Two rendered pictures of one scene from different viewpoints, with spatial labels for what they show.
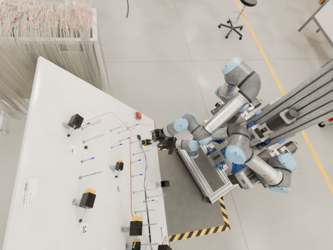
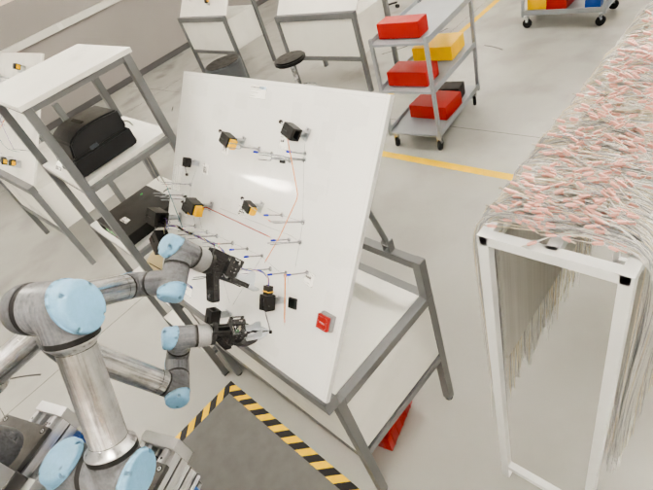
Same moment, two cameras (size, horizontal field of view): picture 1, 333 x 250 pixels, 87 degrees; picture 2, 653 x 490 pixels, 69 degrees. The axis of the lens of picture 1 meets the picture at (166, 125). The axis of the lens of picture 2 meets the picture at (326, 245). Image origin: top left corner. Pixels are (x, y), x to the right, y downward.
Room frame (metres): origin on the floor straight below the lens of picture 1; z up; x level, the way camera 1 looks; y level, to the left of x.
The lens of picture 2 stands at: (1.68, 0.25, 2.28)
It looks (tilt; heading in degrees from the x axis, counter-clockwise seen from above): 39 degrees down; 175
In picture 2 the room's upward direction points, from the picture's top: 21 degrees counter-clockwise
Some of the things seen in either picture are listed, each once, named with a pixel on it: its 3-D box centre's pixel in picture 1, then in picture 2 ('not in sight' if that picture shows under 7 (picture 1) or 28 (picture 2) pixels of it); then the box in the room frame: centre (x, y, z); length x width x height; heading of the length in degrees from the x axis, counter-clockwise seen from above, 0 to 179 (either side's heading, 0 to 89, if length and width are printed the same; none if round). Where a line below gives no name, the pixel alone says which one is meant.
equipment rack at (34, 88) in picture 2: not in sight; (158, 228); (-0.70, -0.39, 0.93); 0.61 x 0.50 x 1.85; 28
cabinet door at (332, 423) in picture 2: not in sight; (296, 391); (0.45, 0.01, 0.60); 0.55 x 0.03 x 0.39; 28
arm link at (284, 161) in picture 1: (282, 163); not in sight; (0.59, -0.84, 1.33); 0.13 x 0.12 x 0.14; 176
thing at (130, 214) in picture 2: not in sight; (138, 215); (-0.62, -0.41, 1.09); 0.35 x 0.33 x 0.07; 28
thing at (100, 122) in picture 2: not in sight; (89, 139); (-0.59, -0.39, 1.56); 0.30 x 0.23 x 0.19; 120
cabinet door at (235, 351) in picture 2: not in sight; (223, 335); (-0.04, -0.24, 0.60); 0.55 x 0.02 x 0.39; 28
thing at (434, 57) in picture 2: not in sight; (432, 65); (-2.06, 1.99, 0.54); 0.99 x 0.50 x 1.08; 126
